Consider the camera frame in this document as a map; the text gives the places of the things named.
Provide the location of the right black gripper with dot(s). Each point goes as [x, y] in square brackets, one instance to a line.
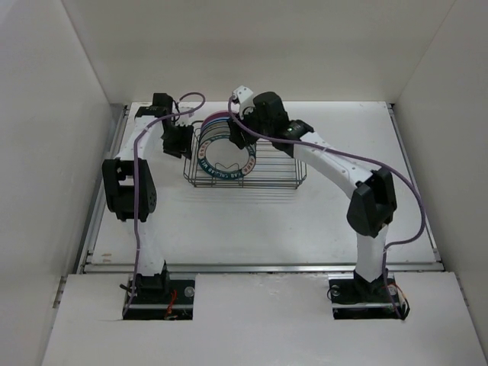
[235, 136]

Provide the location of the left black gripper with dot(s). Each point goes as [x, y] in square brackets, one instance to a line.
[183, 148]

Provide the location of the green rimmed white plate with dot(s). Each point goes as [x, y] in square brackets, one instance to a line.
[222, 159]

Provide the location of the grey wire dish rack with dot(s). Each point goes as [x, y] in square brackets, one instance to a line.
[273, 170]

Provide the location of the white plate flower outline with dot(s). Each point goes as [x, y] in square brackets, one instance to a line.
[213, 135]

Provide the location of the white plate orange sunburst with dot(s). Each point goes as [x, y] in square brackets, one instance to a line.
[219, 128]

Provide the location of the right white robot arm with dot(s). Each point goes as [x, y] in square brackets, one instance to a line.
[371, 194]

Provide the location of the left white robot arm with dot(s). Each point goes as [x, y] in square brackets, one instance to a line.
[129, 185]

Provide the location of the blue plate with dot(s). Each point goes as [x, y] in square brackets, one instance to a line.
[216, 122]

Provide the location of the pink plate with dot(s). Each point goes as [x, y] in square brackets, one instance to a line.
[217, 114]

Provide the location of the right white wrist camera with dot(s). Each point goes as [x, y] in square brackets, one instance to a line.
[242, 97]

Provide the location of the left aluminium side rail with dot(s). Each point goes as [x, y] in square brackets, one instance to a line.
[96, 207]

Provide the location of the aluminium side rail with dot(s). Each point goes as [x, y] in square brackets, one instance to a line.
[412, 178]
[96, 207]

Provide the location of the right aluminium side rail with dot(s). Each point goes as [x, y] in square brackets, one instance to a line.
[412, 178]

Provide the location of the front aluminium rail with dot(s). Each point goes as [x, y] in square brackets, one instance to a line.
[90, 268]

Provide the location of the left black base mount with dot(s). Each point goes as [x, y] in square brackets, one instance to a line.
[159, 297]

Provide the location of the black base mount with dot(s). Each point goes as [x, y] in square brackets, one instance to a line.
[159, 297]
[354, 298]

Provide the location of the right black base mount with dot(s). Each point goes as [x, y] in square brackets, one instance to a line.
[354, 298]

